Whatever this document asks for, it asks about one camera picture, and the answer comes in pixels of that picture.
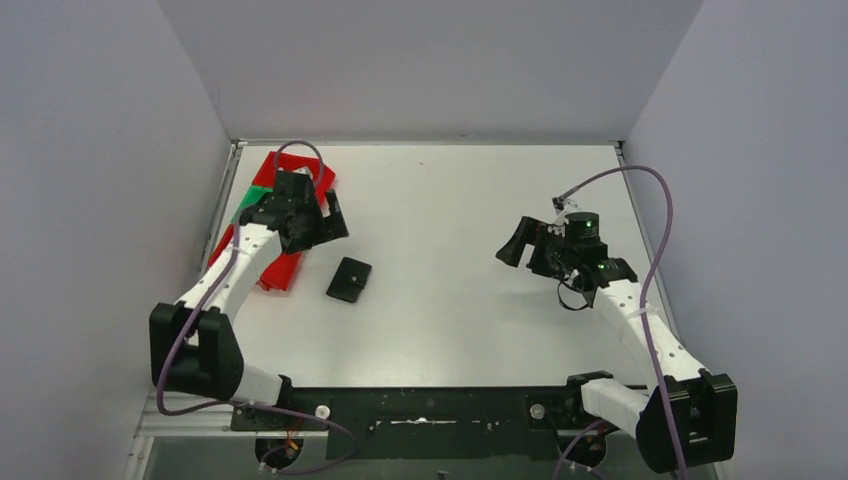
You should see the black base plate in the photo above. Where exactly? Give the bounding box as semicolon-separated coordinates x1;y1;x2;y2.
231;385;594;460

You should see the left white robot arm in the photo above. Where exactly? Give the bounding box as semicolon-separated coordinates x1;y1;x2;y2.
149;171;349;407

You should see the aluminium frame rail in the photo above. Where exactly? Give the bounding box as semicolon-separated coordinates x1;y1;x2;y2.
120;389;234;479

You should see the green bin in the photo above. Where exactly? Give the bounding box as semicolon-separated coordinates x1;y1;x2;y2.
230;185;272;224

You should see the red bin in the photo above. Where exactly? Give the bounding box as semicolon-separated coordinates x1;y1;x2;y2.
251;151;336;205
208;241;306;293

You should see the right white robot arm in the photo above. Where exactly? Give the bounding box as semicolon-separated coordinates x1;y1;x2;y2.
495;211;738;474

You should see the black leather card holder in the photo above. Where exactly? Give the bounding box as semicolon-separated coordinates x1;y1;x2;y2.
325;257;373;304

